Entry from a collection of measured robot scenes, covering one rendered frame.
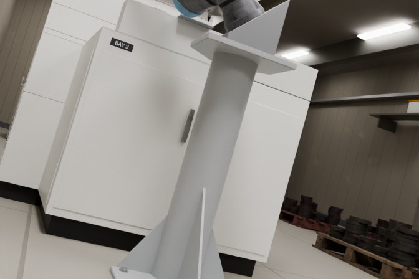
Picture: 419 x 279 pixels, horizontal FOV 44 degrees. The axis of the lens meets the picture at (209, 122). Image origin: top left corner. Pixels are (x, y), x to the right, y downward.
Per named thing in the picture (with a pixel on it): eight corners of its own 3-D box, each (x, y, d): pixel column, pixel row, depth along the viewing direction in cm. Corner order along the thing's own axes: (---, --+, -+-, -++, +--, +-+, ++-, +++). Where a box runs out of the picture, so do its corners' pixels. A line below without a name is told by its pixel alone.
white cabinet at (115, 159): (32, 205, 249) (81, 45, 256) (210, 246, 282) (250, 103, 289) (37, 235, 189) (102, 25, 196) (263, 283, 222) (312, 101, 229)
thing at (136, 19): (113, 34, 209) (123, 2, 210) (232, 77, 228) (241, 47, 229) (117, 31, 200) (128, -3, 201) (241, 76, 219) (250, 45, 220)
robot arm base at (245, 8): (270, 10, 176) (257, -17, 174) (231, 30, 175) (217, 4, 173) (259, 15, 191) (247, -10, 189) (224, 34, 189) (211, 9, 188)
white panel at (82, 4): (42, 32, 252) (66, -44, 255) (193, 84, 280) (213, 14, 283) (42, 31, 249) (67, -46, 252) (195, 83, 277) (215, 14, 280)
